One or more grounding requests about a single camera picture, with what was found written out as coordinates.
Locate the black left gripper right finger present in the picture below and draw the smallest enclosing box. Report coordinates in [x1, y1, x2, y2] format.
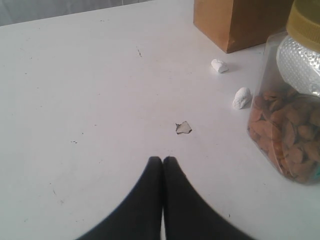
[163, 156, 244, 240]

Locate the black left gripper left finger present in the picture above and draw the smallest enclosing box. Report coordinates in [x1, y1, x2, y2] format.
[82, 156, 163, 240]

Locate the almond jar yellow lid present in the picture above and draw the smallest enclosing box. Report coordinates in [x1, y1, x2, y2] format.
[246, 0, 320, 186]

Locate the brown paper bag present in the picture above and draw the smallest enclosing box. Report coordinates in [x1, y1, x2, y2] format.
[193, 0, 293, 54]

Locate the white foam peanut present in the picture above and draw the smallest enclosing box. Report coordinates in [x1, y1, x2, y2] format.
[232, 87, 252, 110]
[211, 59, 229, 74]

